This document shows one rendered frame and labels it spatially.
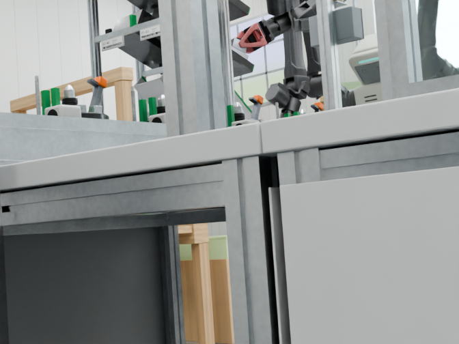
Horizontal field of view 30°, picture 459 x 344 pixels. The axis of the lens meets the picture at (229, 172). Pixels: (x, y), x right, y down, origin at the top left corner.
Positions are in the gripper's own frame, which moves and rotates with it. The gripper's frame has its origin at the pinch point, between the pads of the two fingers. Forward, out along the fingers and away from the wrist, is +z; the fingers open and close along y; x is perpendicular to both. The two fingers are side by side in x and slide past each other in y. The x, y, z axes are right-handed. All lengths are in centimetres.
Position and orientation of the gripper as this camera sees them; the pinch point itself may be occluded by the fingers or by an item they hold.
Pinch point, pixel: (237, 46)
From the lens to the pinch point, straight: 241.2
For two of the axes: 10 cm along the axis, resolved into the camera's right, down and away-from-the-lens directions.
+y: 5.2, -1.8, -8.3
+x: 4.8, 8.7, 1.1
